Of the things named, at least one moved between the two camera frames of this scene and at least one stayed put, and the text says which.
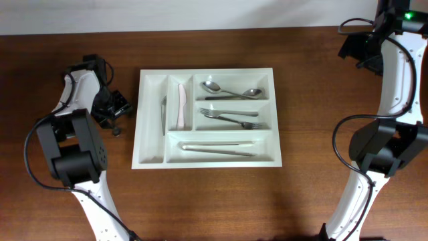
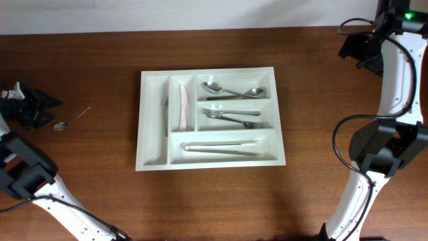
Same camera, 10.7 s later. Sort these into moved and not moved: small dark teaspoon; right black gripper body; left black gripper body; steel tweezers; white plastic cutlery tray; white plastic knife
Moved: left black gripper body; small dark teaspoon
Not moved: white plastic knife; steel tweezers; right black gripper body; white plastic cutlery tray
